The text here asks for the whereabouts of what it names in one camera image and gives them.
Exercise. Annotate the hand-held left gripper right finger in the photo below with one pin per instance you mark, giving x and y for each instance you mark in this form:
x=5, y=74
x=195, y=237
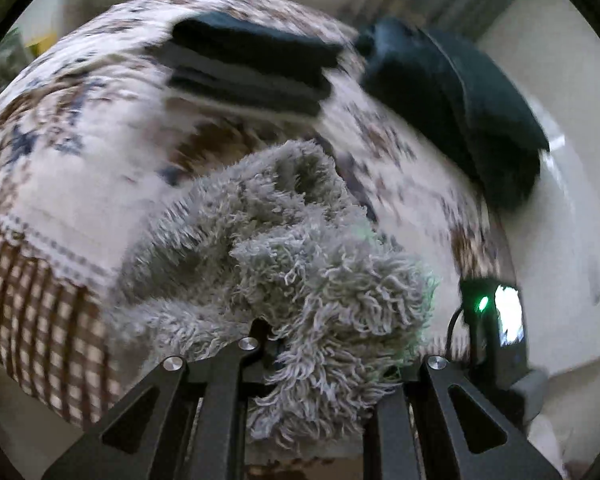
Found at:
x=395, y=435

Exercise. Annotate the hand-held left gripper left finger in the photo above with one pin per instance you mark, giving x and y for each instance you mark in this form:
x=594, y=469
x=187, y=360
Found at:
x=225, y=390

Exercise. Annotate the grey fluffy towel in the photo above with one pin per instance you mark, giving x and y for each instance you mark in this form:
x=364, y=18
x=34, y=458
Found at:
x=305, y=270

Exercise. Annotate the white headboard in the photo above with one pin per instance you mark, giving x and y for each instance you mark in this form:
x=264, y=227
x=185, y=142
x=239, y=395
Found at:
x=570, y=220

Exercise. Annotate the teal plush blanket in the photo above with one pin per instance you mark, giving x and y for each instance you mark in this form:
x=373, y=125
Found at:
x=455, y=100

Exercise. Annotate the floral quilt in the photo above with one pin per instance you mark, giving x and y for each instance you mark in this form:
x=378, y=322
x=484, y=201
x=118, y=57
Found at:
x=80, y=160

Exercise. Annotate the striped green curtain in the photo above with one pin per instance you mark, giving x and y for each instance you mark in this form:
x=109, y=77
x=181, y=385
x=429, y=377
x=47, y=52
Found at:
x=430, y=0

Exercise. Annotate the yellow box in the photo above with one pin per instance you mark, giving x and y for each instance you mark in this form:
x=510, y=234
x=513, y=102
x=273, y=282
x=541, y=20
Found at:
x=36, y=46

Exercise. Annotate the green white plastic bag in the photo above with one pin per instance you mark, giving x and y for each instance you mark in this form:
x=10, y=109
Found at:
x=5, y=57

